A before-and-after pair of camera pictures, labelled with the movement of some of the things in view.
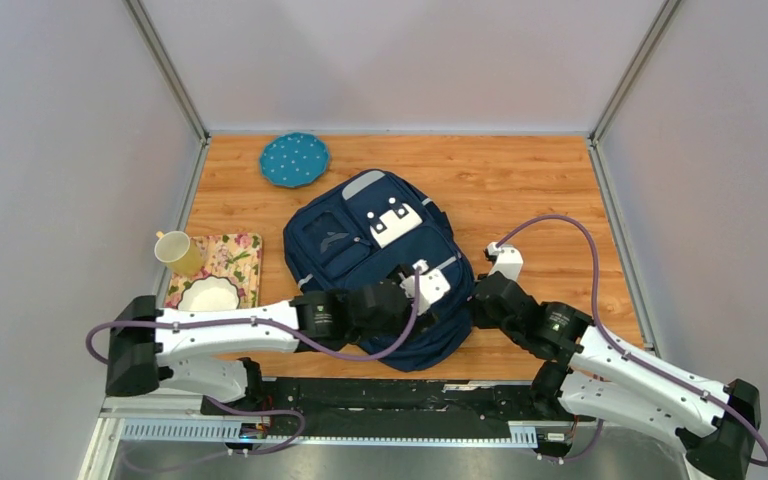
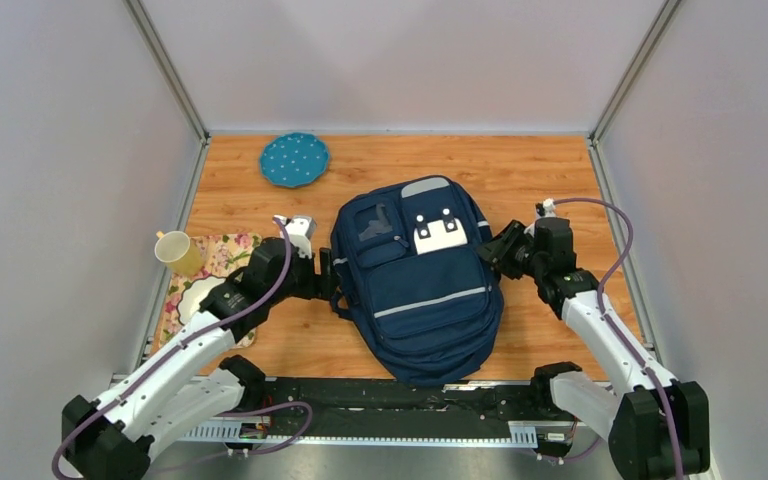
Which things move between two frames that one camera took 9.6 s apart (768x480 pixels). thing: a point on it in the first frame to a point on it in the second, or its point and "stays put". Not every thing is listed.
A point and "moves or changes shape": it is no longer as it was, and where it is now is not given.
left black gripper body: x=427 y=320 to x=305 y=283
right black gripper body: x=481 y=319 to x=512 y=254
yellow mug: x=176 y=249 stays put
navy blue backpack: x=355 y=230 moves or changes shape
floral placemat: x=234 y=257 stays put
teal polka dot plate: x=294 y=159 stays put
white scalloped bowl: x=210 y=293 stays put
